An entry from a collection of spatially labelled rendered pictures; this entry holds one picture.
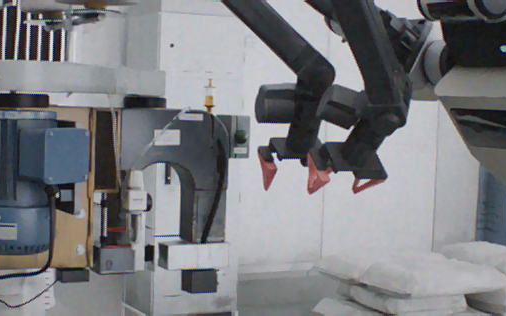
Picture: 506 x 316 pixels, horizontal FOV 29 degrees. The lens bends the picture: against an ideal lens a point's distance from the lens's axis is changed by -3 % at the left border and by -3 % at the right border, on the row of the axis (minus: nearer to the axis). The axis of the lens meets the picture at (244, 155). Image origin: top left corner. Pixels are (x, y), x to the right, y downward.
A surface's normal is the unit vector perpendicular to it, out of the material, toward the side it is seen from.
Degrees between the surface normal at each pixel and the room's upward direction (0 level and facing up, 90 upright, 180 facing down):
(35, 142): 90
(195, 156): 90
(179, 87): 90
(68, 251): 90
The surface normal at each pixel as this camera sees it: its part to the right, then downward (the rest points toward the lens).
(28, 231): 0.58, 0.08
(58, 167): 0.80, 0.06
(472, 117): -0.70, 0.64
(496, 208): -0.88, 0.00
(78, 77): 0.92, 0.05
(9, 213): 0.10, 0.07
